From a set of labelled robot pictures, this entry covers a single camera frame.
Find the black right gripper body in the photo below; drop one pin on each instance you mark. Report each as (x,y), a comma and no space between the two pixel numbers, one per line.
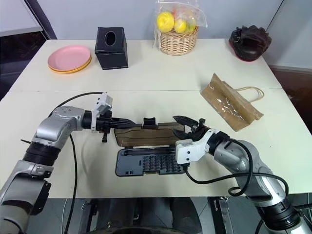
(198,131)

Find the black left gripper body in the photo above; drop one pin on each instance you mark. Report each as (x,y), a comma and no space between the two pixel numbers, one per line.
(103,122)

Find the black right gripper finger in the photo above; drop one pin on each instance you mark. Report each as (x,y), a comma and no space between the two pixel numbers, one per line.
(185,121)
(181,134)

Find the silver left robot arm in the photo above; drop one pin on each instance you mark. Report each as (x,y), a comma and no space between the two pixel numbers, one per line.
(56,126)

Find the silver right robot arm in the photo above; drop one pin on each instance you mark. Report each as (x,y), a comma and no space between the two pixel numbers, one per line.
(246,161)

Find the dark rounded robot base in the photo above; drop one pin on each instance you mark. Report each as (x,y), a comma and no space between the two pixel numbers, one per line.
(146,214)

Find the brown paper bag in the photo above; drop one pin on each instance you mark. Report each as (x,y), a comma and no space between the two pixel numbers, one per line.
(226,102)

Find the yellow plate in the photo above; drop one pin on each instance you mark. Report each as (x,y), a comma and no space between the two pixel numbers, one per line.
(80,68)

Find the black tissue box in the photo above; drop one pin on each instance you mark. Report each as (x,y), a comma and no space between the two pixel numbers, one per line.
(112,57)

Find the pink plate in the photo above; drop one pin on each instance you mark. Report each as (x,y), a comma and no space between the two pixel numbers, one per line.
(69,57)

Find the wicker basket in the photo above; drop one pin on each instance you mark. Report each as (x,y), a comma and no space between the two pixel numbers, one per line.
(179,44)

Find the small yellow toy fruit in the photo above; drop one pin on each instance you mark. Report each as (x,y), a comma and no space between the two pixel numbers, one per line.
(181,26)

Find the green toy fruit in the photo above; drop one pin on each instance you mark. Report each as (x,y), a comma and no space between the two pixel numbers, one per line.
(192,26)

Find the large yellow toy fruit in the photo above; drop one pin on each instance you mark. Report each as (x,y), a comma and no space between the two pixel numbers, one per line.
(165,22)

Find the clear plastic bag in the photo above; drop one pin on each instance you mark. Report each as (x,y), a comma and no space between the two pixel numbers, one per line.
(200,14)

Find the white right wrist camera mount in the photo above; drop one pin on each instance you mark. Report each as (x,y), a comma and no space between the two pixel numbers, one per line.
(189,152)

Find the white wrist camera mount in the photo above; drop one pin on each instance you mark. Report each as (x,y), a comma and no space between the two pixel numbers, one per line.
(104,101)
(189,152)

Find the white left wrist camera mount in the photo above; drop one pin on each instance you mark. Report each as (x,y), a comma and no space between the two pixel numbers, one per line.
(104,101)

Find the black metal bracket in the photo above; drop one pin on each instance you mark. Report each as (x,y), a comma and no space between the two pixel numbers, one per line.
(221,214)

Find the dark blue post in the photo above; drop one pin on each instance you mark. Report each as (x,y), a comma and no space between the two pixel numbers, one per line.
(42,19)

